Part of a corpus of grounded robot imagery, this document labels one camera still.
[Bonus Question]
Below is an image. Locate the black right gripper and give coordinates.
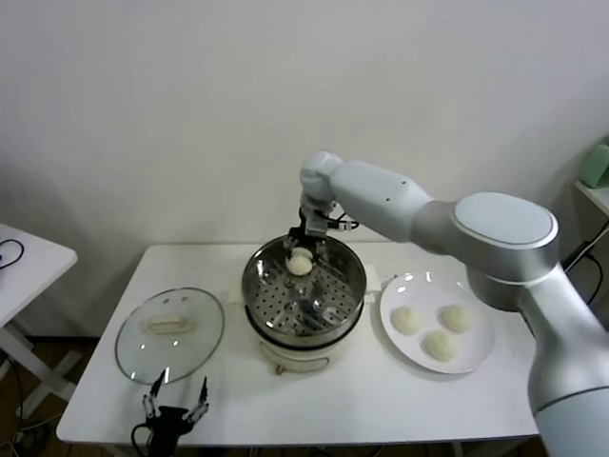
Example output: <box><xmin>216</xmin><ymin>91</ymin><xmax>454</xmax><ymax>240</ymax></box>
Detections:
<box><xmin>284</xmin><ymin>205</ymin><xmax>335</xmax><ymax>261</ymax></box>

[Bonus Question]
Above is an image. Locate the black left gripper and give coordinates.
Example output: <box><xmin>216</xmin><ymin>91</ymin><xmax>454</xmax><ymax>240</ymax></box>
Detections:
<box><xmin>141</xmin><ymin>368</ymin><xmax>210</xmax><ymax>457</ymax></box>

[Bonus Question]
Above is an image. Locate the white steamed baozi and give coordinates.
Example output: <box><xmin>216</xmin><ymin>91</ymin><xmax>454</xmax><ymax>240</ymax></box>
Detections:
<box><xmin>422</xmin><ymin>331</ymin><xmax>459</xmax><ymax>362</ymax></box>
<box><xmin>286</xmin><ymin>247</ymin><xmax>314</xmax><ymax>277</ymax></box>
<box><xmin>390</xmin><ymin>307</ymin><xmax>423</xmax><ymax>336</ymax></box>
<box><xmin>440</xmin><ymin>305</ymin><xmax>474</xmax><ymax>332</ymax></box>

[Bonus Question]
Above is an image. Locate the round glass pot lid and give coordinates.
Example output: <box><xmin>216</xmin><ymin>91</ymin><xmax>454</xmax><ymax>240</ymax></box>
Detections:
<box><xmin>114</xmin><ymin>287</ymin><xmax>226</xmax><ymax>386</ymax></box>

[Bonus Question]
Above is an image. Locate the stainless steel steamer basket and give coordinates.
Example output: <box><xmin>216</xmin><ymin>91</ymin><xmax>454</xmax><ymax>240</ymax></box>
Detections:
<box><xmin>227</xmin><ymin>232</ymin><xmax>382</xmax><ymax>337</ymax></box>

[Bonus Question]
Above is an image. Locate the cream electric cooker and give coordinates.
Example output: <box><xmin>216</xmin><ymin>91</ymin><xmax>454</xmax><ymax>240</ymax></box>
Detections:
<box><xmin>245</xmin><ymin>304</ymin><xmax>365</xmax><ymax>377</ymax></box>

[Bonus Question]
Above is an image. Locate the white folding side table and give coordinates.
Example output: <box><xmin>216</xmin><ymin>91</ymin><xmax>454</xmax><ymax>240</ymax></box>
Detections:
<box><xmin>0</xmin><ymin>223</ymin><xmax>79</xmax><ymax>415</ymax></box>

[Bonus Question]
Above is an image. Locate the white round plate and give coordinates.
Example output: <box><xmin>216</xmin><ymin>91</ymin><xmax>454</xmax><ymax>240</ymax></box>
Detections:
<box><xmin>379</xmin><ymin>271</ymin><xmax>496</xmax><ymax>375</ymax></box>

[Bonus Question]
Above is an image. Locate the white shelf rack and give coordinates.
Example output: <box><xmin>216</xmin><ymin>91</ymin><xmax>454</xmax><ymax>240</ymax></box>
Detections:
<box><xmin>573</xmin><ymin>179</ymin><xmax>609</xmax><ymax>315</ymax></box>

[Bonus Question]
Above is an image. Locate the pale green appliance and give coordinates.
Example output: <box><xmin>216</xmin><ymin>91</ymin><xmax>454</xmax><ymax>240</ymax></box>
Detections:
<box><xmin>583</xmin><ymin>137</ymin><xmax>609</xmax><ymax>189</ymax></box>

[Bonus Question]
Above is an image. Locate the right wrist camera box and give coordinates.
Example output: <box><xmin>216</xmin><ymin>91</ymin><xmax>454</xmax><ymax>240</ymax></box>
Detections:
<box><xmin>306</xmin><ymin>212</ymin><xmax>330</xmax><ymax>238</ymax></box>

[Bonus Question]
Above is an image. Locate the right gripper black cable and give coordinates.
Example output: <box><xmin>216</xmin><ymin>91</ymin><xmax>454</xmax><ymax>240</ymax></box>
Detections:
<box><xmin>323</xmin><ymin>211</ymin><xmax>361</xmax><ymax>234</ymax></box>

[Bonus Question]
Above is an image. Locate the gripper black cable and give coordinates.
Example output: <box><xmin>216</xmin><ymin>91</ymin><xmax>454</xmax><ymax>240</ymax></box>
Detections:
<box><xmin>323</xmin><ymin>211</ymin><xmax>361</xmax><ymax>234</ymax></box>
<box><xmin>131</xmin><ymin>422</ymin><xmax>153</xmax><ymax>451</ymax></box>

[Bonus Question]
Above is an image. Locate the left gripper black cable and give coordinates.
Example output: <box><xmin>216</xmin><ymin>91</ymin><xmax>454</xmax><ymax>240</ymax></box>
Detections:
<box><xmin>131</xmin><ymin>422</ymin><xmax>153</xmax><ymax>451</ymax></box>

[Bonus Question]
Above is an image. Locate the white floor cable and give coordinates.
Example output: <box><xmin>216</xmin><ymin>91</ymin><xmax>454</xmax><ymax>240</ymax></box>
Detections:
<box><xmin>13</xmin><ymin>414</ymin><xmax>64</xmax><ymax>447</ymax></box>

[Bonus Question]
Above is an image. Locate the black floor cable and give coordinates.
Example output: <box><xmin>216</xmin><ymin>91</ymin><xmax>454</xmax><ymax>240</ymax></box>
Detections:
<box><xmin>0</xmin><ymin>349</ymin><xmax>26</xmax><ymax>423</ymax></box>

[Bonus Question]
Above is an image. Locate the thin black looped cable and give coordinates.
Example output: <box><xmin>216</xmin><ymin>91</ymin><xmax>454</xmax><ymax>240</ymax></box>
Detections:
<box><xmin>0</xmin><ymin>240</ymin><xmax>26</xmax><ymax>273</ymax></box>

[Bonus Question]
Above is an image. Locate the black wall power cable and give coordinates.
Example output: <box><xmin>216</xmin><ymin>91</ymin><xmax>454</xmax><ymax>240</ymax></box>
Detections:
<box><xmin>560</xmin><ymin>240</ymin><xmax>603</xmax><ymax>306</ymax></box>

